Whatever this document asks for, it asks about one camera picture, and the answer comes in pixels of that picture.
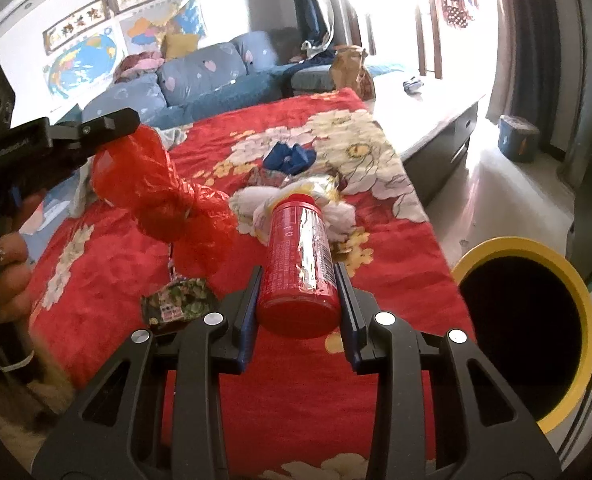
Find brown paper bag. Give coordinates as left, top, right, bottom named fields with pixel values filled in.
left=330, top=45, right=377, bottom=101

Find red plastic bag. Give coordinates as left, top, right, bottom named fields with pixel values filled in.
left=91, top=125, right=237, bottom=278

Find pink maroon clothing pile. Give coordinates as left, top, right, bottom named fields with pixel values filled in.
left=113, top=50, right=164, bottom=83

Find person's left forearm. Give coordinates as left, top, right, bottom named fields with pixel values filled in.
left=0, top=345, right=79, bottom=461

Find person's left hand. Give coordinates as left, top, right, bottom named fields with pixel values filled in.
left=0, top=194, right=44, bottom=326

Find grey window cabinet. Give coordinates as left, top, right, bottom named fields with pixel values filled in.
left=366, top=65, right=486, bottom=208

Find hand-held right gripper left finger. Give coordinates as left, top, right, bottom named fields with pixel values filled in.
left=33, top=265, right=264, bottom=480

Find blue curtain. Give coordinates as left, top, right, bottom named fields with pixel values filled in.
left=288, top=0, right=337, bottom=48

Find colourful country map poster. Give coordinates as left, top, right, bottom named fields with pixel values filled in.
left=121, top=0, right=209, bottom=48

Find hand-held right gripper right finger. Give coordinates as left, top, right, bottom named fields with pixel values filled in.
left=333, top=261, right=561, bottom=480

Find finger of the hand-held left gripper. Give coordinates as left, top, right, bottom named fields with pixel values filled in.
left=46, top=108, right=142, bottom=153

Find white tissue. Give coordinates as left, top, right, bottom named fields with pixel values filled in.
left=228, top=182, right=359, bottom=248

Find blue heart-pattern pillows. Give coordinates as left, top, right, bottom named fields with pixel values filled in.
left=141, top=62, right=407, bottom=131

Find white blue cloth pile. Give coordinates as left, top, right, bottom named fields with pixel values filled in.
left=301, top=37, right=339, bottom=63

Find yellow-rimmed black trash bin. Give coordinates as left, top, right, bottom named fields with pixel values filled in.
left=450, top=237, right=592, bottom=436

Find red plastic bottle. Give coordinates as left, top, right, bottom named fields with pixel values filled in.
left=256, top=191, right=341, bottom=339

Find red floral blanket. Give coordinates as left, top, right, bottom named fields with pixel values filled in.
left=18, top=87, right=476, bottom=480

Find yellow pillow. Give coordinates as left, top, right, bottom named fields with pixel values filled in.
left=162, top=32, right=199, bottom=60

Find world map poster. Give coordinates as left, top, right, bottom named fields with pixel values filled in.
left=43, top=32, right=127, bottom=101

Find blue crumpled cloth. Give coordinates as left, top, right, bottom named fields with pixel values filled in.
left=262, top=141, right=317, bottom=176

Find dark green snack packet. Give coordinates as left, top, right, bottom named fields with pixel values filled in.
left=141, top=276, right=221, bottom=336

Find grey curtain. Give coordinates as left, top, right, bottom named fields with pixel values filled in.
left=488, top=0, right=584, bottom=171

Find blue lidded bucket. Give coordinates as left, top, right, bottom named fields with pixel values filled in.
left=497, top=115, right=541, bottom=163

